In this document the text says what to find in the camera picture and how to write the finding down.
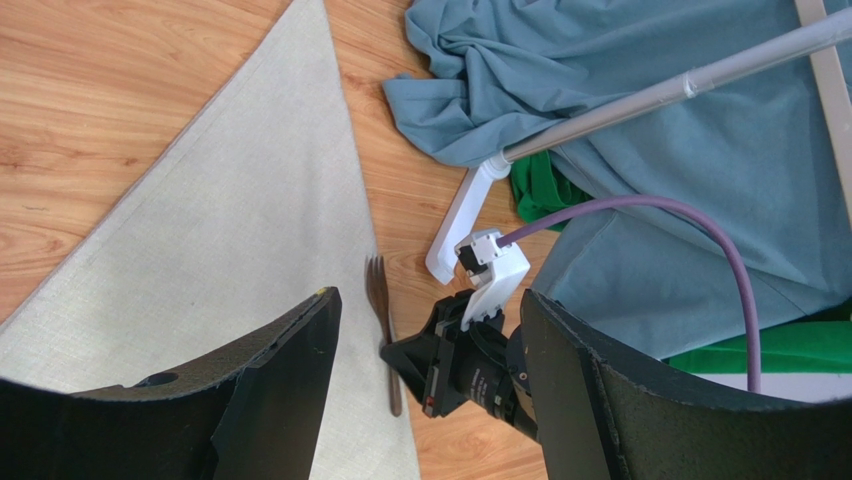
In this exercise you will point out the beige linen napkin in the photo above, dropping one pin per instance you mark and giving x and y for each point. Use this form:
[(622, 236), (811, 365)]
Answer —
[(257, 205)]

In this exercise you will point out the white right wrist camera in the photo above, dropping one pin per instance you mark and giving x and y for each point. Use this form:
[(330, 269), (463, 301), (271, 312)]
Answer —
[(495, 271)]

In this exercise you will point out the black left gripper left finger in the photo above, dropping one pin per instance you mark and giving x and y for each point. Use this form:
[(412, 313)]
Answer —
[(251, 409)]

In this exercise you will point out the blue-grey garment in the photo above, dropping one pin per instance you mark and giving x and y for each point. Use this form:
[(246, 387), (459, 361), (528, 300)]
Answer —
[(754, 155)]

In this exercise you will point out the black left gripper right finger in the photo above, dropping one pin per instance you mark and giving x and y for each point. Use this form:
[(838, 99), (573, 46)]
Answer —
[(607, 411)]

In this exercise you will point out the beige wooden clothes hanger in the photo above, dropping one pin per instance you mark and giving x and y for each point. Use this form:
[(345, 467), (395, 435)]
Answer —
[(831, 83)]

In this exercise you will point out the green t-shirt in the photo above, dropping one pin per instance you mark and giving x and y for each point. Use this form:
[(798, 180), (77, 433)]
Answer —
[(817, 343)]

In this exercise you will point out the silver white clothes rack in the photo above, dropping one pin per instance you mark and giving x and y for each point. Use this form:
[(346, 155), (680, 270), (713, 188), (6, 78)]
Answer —
[(472, 193)]

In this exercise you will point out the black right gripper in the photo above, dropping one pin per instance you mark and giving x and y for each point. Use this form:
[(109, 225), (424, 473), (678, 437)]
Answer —
[(447, 366)]

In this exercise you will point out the dark wooden fork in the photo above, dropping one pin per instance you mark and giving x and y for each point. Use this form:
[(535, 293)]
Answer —
[(378, 295)]

